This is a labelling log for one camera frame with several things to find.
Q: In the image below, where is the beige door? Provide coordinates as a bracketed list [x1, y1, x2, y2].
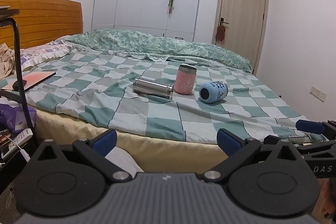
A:
[212, 0, 270, 75]

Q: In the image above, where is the black computer mouse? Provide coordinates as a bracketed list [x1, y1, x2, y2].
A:
[13, 80, 27, 91]

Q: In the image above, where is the brown hanging pouch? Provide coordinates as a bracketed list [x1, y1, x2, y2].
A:
[216, 25, 227, 42]

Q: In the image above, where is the white power strip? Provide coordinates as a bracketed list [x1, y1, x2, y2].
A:
[8, 129, 34, 151]

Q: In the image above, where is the wall socket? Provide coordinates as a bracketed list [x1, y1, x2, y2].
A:
[310, 86, 327, 103]

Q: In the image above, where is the wooden headboard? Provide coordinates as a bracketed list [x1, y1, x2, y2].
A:
[0, 0, 84, 51]

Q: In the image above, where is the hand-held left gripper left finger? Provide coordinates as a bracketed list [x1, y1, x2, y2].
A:
[31, 129, 132, 183]

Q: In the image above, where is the stainless steel cup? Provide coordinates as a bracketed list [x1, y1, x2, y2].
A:
[133, 77, 175, 100]

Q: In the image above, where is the blue printed cup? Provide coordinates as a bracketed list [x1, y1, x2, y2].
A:
[199, 81, 228, 104]

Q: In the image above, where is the white cable plug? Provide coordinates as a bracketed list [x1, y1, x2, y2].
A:
[10, 137, 31, 162]

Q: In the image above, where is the green floral quilt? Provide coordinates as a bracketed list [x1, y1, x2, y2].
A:
[56, 28, 252, 73]

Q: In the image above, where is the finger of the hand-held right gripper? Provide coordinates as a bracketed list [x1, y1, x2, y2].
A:
[263, 135, 336, 147]
[295, 120, 336, 139]

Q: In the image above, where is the black tube side table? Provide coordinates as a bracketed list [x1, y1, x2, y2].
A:
[0, 6, 36, 130]

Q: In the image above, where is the purple floral pillow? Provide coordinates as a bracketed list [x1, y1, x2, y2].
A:
[20, 43, 72, 72]

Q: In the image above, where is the pink laptop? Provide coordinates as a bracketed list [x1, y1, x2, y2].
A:
[0, 71, 57, 91]

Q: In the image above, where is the yellow mattress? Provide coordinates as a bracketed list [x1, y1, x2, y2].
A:
[34, 107, 229, 174]

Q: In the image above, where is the purple plastic bag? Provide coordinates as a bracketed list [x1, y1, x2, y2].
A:
[0, 104, 37, 134]

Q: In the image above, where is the pink cup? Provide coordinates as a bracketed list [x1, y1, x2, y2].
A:
[175, 65, 197, 95]

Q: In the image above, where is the beige crumpled cloth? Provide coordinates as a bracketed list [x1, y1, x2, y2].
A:
[0, 43, 19, 81]

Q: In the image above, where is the green checkered blanket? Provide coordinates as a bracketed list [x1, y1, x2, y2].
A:
[25, 49, 328, 144]

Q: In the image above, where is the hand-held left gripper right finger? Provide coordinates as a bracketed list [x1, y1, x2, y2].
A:
[202, 129, 305, 183]

